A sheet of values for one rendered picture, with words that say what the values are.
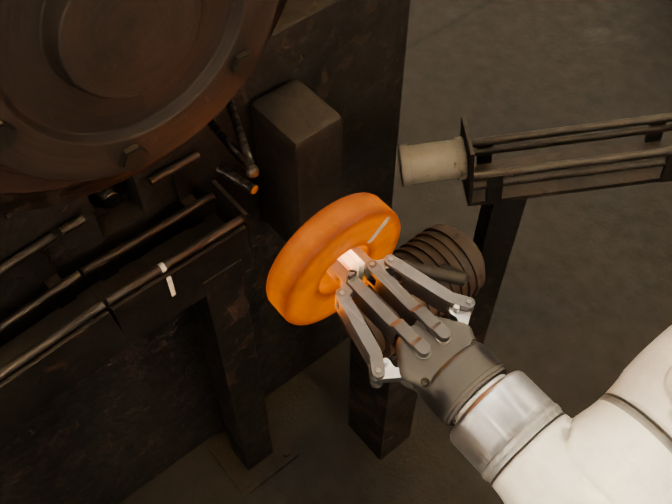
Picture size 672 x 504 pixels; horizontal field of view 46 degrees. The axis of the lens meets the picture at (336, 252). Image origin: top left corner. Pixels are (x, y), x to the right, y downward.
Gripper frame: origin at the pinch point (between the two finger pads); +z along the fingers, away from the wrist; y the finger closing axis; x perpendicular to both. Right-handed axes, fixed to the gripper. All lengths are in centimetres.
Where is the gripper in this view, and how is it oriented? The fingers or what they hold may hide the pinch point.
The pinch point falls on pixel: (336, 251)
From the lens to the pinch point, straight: 78.4
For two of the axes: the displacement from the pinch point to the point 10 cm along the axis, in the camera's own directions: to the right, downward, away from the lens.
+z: -6.4, -6.5, 4.1
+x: 0.4, -5.6, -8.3
